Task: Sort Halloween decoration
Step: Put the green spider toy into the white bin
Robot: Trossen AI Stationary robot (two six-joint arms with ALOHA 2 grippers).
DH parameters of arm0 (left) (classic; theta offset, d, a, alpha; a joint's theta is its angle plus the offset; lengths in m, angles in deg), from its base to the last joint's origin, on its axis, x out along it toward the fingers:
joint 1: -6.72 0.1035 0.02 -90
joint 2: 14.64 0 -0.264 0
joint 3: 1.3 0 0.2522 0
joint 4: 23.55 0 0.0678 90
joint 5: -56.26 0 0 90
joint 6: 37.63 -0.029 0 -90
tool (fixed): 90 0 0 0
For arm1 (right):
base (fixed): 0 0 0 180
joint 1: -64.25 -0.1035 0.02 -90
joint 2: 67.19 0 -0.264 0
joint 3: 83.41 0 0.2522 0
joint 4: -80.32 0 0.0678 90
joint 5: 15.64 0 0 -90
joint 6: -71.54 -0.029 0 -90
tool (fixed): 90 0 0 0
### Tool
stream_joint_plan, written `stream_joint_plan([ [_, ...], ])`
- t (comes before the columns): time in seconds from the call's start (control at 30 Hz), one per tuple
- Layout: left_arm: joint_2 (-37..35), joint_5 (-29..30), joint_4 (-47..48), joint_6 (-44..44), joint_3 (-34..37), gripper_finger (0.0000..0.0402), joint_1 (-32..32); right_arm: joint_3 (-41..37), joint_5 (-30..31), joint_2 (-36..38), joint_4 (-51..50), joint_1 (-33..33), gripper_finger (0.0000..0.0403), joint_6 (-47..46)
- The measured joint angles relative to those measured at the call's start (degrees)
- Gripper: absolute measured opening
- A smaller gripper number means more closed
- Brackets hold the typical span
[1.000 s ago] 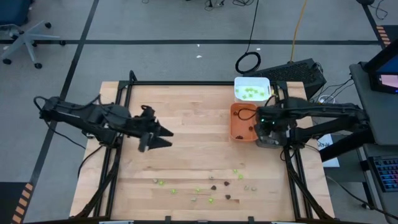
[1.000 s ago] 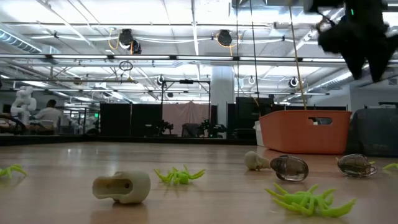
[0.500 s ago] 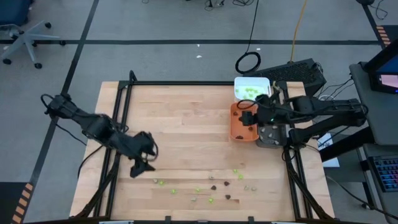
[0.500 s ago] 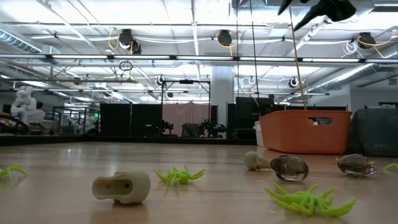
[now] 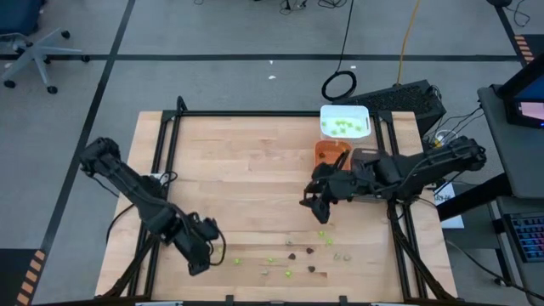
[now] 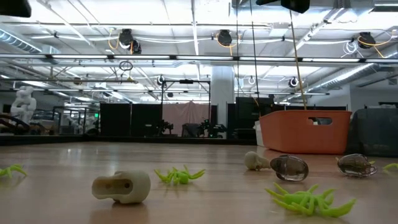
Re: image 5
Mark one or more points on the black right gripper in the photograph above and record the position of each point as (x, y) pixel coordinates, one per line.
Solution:
(348, 183)

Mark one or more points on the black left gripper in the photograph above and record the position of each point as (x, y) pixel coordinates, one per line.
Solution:
(193, 244)

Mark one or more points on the orange plastic bin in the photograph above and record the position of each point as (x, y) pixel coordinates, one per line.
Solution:
(329, 149)

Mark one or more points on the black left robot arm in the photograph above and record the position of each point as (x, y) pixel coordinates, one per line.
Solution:
(136, 191)

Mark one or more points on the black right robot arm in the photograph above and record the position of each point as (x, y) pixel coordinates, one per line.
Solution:
(433, 163)

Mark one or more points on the dark grey plastic bin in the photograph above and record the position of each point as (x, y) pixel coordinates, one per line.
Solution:
(364, 153)

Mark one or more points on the black table edge clamp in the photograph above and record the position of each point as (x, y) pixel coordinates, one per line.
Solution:
(340, 299)
(229, 299)

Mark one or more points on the white plastic bin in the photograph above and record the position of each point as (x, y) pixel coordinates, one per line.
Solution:
(340, 112)

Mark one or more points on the black computer tower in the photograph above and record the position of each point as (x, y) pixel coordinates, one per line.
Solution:
(395, 100)

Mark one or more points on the white paper sheet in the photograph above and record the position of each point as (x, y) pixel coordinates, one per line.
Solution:
(444, 197)

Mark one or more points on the yellow power plug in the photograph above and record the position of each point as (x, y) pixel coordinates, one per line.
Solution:
(438, 145)

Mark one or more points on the black desk leg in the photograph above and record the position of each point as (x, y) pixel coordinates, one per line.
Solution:
(472, 199)

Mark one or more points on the grey desk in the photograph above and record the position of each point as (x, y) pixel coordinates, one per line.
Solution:
(514, 170)

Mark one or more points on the grey keyboard shelf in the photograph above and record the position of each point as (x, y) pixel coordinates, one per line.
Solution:
(510, 276)

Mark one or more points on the backlit keyboard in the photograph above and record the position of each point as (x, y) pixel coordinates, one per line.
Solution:
(529, 236)

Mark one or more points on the black monitor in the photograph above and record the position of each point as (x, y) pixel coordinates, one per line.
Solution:
(525, 91)

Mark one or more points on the grey office chair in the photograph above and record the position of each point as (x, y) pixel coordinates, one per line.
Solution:
(36, 53)

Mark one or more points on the blue upholstered seat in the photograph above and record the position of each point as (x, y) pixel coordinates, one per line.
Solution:
(17, 15)

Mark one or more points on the silver aluminium rail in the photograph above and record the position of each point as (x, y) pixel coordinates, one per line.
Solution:
(157, 303)
(389, 303)

